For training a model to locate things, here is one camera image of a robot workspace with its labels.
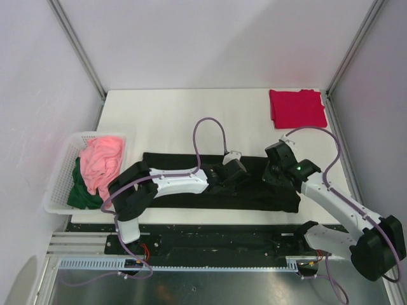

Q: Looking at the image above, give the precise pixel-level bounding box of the black t-shirt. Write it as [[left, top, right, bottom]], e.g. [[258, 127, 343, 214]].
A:
[[142, 152, 301, 214]]

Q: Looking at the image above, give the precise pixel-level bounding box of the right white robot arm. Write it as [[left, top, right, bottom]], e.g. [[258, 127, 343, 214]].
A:
[[263, 141, 406, 281]]

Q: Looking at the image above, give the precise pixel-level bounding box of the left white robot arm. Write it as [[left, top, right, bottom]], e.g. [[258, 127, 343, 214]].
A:
[[101, 158, 251, 254]]

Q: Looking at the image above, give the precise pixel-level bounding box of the folded red t-shirt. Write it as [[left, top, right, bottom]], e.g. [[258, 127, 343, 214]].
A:
[[269, 89, 328, 130]]

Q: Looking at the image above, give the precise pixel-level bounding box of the pink t-shirt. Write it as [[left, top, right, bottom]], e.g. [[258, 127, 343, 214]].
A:
[[79, 136, 125, 201]]

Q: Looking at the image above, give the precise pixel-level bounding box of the green t-shirt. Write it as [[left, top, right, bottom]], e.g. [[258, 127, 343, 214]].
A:
[[67, 157, 103, 210]]

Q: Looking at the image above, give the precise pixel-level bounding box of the white plastic basket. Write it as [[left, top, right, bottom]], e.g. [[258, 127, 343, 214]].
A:
[[42, 131, 128, 215]]

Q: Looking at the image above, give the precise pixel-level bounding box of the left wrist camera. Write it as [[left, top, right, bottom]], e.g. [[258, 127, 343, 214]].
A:
[[222, 151, 242, 165]]

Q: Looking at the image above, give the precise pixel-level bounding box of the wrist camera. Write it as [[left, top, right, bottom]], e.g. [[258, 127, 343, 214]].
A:
[[280, 135, 297, 151], [222, 151, 242, 165]]

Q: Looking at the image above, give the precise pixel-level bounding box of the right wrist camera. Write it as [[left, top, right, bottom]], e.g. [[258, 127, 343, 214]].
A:
[[280, 135, 297, 151]]

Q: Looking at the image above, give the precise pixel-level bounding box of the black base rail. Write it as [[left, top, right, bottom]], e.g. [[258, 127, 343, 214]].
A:
[[66, 223, 326, 268]]

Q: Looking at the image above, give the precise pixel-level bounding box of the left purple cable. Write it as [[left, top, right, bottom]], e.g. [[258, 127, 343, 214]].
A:
[[60, 118, 228, 287]]

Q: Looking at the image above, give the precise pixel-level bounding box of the white slotted cable duct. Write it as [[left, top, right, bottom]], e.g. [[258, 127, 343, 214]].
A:
[[59, 256, 319, 272]]

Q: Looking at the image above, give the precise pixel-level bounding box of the right aluminium frame post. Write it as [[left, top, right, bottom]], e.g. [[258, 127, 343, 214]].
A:
[[326, 0, 388, 97]]

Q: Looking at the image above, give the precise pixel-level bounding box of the aluminium frame post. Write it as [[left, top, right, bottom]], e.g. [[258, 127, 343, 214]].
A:
[[47, 0, 107, 101], [326, 0, 388, 97]]

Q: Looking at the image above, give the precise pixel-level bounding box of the left aluminium frame post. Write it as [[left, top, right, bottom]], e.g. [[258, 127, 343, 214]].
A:
[[47, 0, 107, 101]]

